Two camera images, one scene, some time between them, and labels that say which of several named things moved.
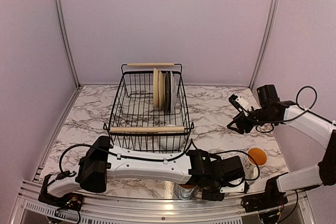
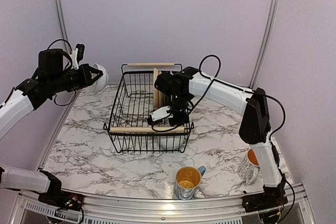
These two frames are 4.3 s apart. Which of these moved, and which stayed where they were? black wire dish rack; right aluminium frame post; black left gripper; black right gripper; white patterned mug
Moved: black right gripper; black left gripper
Stayed: right aluminium frame post; white patterned mug; black wire dish rack
